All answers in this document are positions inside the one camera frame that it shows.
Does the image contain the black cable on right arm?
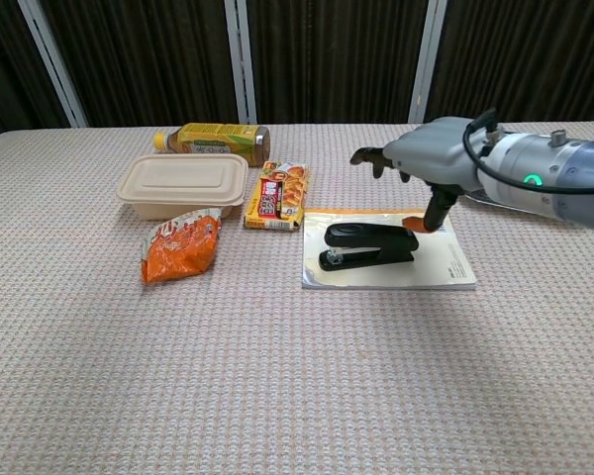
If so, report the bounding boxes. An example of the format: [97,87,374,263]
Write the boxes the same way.
[461,108,594,193]

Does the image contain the white partition post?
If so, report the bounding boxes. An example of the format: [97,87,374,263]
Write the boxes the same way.
[225,0,257,126]
[408,0,443,124]
[18,0,89,129]

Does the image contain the beige lidded lunch box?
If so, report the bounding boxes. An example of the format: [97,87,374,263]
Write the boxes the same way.
[115,152,250,222]

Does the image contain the white notebook with orange edge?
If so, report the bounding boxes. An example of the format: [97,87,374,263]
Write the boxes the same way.
[301,208,478,291]

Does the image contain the tea bottle with yellow label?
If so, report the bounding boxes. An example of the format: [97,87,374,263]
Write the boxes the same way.
[152,122,272,167]

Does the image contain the pink woven tablecloth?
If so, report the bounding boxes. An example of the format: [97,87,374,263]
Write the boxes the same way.
[0,120,594,475]

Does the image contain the black curtain panel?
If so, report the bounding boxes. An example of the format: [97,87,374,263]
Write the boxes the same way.
[39,0,244,129]
[0,0,73,136]
[425,0,594,124]
[245,0,430,125]

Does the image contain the yellow snack box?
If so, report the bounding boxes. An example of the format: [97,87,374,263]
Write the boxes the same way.
[243,159,312,232]

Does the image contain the black stapler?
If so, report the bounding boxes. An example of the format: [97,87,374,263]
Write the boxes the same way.
[318,222,421,272]

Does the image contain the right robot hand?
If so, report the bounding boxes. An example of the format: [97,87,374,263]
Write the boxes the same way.
[349,117,482,234]

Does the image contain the orange snack bag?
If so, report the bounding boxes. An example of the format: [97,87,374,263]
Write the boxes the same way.
[140,207,224,285]

